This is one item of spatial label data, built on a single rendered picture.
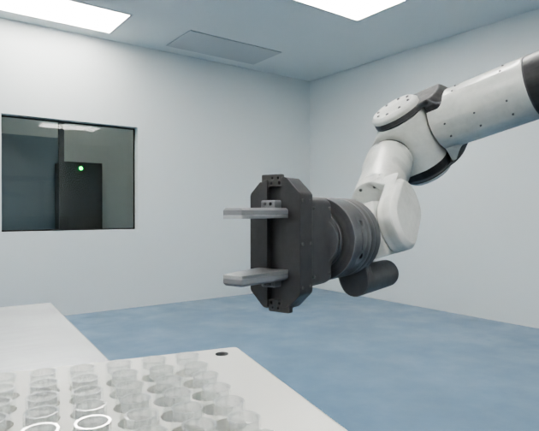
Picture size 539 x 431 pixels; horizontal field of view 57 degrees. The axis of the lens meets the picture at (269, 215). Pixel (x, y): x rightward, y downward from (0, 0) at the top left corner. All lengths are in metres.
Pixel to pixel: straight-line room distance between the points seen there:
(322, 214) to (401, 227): 0.13
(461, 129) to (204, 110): 5.51
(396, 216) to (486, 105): 0.26
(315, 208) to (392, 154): 0.31
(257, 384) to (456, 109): 0.60
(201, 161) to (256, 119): 1.00
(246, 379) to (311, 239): 0.21
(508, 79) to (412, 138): 0.15
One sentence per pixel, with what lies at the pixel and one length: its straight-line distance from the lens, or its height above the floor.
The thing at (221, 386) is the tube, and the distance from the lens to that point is 0.24.
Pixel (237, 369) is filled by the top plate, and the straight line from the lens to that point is 0.29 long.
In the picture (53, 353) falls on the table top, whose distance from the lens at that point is 0.63.
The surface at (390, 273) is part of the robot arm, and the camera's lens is 0.63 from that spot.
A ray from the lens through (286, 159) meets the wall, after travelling 6.82.
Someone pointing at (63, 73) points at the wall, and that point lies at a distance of 5.66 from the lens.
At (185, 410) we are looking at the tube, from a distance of 0.22.
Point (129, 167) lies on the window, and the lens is 5.82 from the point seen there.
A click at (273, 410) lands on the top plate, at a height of 0.97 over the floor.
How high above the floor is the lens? 1.06
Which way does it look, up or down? level
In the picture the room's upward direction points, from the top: straight up
